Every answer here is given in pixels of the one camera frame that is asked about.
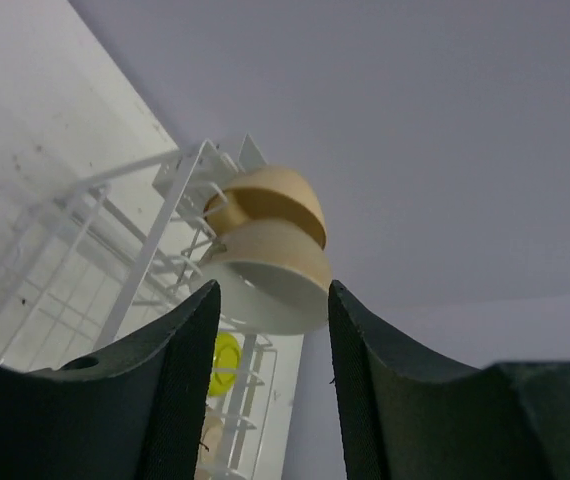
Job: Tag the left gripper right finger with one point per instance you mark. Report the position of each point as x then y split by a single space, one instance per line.
408 412

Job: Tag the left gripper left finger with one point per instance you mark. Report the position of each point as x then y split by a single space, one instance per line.
131 410

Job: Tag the yellow-green bowl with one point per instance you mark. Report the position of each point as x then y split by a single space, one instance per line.
226 360

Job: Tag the white wire dish rack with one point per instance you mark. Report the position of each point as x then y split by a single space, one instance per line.
115 252

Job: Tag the beige bowl white interior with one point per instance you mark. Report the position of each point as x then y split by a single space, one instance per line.
274 278

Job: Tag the beige bowl with drawing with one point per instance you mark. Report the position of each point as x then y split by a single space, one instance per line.
211 435

